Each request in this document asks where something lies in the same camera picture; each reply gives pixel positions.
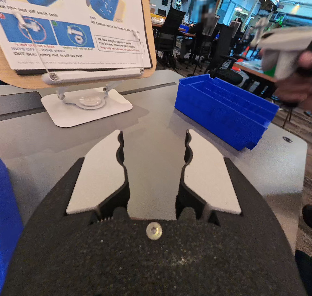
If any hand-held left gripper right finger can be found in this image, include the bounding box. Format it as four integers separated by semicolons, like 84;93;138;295
176;129;242;220

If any wooden background table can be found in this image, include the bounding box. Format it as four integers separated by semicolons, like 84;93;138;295
232;61;279;83

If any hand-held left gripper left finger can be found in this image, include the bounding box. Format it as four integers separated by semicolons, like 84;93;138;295
66;130;130;221

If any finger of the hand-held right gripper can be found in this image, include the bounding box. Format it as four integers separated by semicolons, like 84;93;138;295
261;26;312;38
257;34;312;80

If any person's right hand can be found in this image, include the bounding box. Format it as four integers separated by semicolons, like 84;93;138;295
275;51;312;104

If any blue plastic bin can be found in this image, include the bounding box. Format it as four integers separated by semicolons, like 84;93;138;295
175;74;279;151
0;158;24;285

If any black office chair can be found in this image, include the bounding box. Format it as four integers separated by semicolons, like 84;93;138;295
156;7;186;66
207;23;245;86

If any grey desk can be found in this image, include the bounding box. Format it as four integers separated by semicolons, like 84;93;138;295
0;69;308;252

